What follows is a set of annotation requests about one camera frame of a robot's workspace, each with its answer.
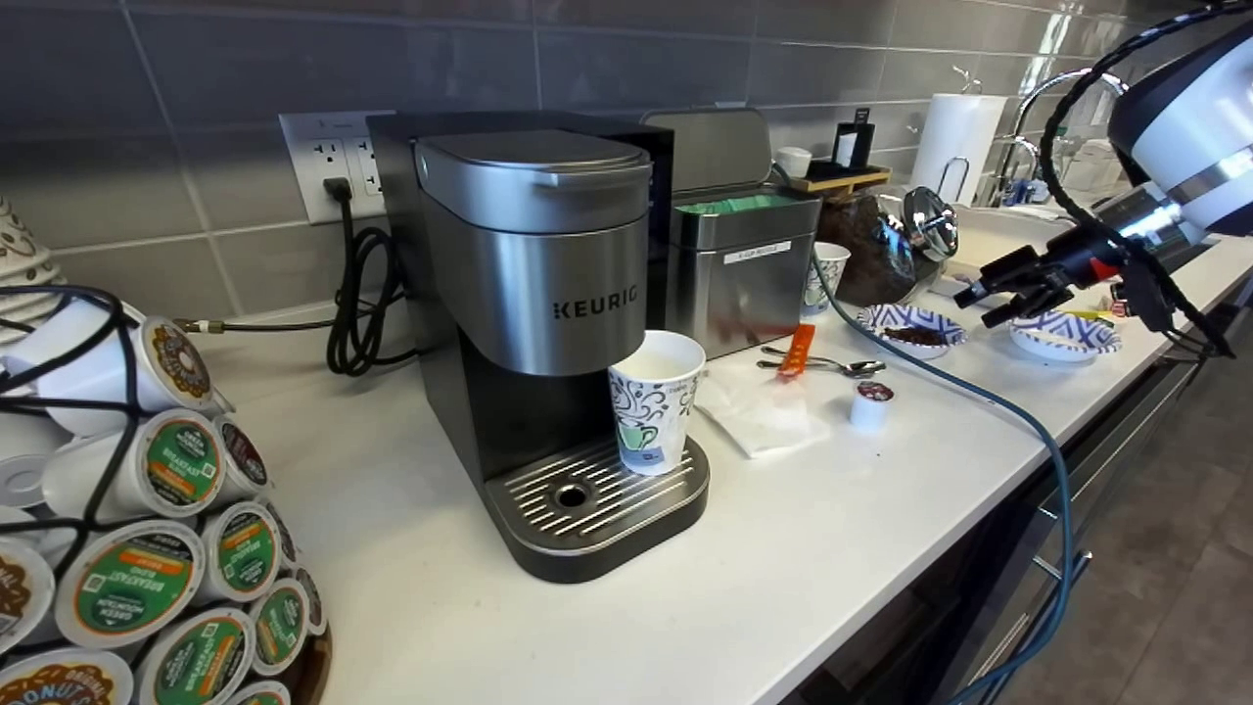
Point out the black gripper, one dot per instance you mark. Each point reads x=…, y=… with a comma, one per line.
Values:
x=1096, y=257

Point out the brown coffee beans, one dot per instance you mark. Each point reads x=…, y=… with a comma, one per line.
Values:
x=921, y=336

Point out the blue patterned paper bowl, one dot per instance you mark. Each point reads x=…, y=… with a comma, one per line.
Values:
x=921, y=349
x=1070, y=347

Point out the beige clamshell takeout container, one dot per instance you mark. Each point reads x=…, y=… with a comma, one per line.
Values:
x=990, y=232

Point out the metal paper towel holder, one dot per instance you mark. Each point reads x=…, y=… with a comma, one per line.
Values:
x=958, y=181

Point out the white paper towel roll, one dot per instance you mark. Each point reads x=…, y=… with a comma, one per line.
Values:
x=962, y=141

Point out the metal spoon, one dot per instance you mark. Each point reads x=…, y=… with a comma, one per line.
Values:
x=864, y=364

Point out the chrome faucet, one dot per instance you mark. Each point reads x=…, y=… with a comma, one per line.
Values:
x=1027, y=112

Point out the white maroon lid coffee pod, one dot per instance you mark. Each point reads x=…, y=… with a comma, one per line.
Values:
x=872, y=409

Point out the small patterned paper cup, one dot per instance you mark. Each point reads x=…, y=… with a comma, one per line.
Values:
x=826, y=266

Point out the black container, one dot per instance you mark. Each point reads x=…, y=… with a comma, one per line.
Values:
x=853, y=138

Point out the orange plastic stick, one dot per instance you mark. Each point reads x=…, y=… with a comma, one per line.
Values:
x=796, y=349

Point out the small white cup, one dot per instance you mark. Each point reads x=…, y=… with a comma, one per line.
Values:
x=792, y=163

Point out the steel napkin dispenser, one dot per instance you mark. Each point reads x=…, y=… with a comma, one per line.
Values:
x=745, y=281

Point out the white napkin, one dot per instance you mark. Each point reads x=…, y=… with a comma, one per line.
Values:
x=765, y=416

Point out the blue green patterned paper cup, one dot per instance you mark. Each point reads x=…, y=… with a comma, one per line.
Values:
x=651, y=403

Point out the silver black Keurig machine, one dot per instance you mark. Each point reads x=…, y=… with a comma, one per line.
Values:
x=551, y=260

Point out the dark lid coffee pod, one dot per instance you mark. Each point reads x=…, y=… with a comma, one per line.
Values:
x=244, y=457

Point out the green lid coffee pod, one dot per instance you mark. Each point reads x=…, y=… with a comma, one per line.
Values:
x=244, y=550
x=180, y=462
x=196, y=661
x=260, y=695
x=130, y=585
x=278, y=623

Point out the brown lid coffee pod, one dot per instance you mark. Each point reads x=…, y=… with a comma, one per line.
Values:
x=15, y=587
x=59, y=683
x=176, y=356

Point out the white ridged paper stack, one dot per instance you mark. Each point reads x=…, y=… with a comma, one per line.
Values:
x=21, y=260

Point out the white wall outlet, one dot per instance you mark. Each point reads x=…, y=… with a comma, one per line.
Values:
x=305, y=151

